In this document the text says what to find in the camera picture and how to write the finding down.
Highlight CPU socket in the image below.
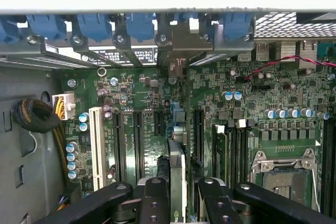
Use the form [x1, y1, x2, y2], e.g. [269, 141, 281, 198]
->
[249, 149, 322, 213]

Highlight black sleeved wire bundle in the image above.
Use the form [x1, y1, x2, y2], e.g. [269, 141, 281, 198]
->
[12, 97, 69, 185]

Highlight black RAM slot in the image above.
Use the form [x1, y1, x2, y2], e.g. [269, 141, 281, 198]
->
[329, 120, 336, 218]
[243, 119, 256, 183]
[235, 118, 247, 183]
[321, 120, 330, 217]
[227, 119, 236, 183]

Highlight green motherboard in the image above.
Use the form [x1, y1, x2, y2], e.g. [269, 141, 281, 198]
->
[56, 66, 336, 224]

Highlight red yellow power wires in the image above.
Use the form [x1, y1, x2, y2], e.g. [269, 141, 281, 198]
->
[56, 194, 72, 211]

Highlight blue slot retention clip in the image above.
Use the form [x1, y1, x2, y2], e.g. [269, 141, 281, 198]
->
[222, 14, 255, 41]
[0, 15, 21, 44]
[26, 14, 68, 41]
[173, 13, 200, 23]
[75, 13, 114, 43]
[124, 13, 156, 43]

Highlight black short expansion slot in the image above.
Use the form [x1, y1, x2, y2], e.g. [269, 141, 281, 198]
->
[153, 110, 165, 137]

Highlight black long expansion slot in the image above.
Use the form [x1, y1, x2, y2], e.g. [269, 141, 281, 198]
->
[112, 110, 124, 183]
[132, 110, 144, 182]
[193, 108, 205, 158]

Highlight red black twisted wire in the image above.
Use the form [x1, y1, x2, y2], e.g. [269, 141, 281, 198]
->
[243, 55, 336, 82]

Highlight open grey PC case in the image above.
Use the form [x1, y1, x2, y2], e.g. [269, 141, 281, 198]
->
[0, 8, 336, 224]

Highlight silver locking lever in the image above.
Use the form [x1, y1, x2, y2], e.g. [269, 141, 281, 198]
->
[313, 166, 322, 213]

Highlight white power connector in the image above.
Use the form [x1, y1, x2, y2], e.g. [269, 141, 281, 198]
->
[51, 93, 77, 122]

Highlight grey power supply unit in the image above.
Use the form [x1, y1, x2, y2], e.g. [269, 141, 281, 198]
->
[0, 63, 66, 224]

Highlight white PCI expansion slot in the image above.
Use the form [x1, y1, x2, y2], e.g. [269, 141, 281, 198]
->
[88, 106, 104, 192]

